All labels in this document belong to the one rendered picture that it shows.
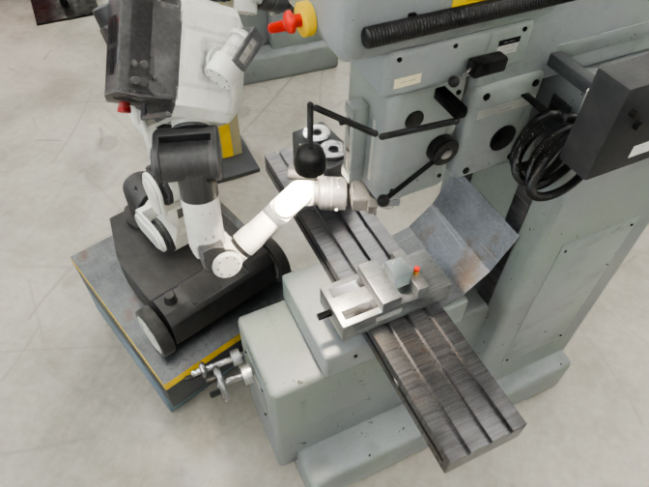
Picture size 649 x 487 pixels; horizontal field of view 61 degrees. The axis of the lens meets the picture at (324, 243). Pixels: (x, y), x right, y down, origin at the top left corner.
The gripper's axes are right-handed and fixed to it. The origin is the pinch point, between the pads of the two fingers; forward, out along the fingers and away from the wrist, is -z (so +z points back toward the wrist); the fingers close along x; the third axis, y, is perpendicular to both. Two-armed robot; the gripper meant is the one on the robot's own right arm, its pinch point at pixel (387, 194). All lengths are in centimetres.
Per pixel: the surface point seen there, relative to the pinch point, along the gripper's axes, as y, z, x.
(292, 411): 68, 25, -30
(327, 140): 14.3, 15.0, 39.7
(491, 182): 9.9, -33.2, 16.4
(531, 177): -22.1, -27.0, -16.8
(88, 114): 126, 170, 201
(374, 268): 21.9, 1.8, -7.3
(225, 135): 105, 71, 155
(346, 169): -13.4, 11.8, -5.7
